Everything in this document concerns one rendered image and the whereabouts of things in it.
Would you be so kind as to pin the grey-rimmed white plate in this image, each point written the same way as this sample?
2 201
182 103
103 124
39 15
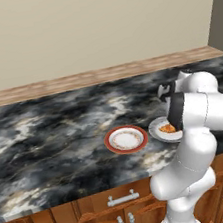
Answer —
155 131

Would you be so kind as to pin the red-rimmed white plate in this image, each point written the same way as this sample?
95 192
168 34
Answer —
126 139

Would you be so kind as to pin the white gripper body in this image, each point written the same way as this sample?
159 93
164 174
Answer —
163 91

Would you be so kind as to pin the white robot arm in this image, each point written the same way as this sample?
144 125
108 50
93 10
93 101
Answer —
198 158

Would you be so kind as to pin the orange pastry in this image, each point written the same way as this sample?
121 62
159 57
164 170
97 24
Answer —
167 129

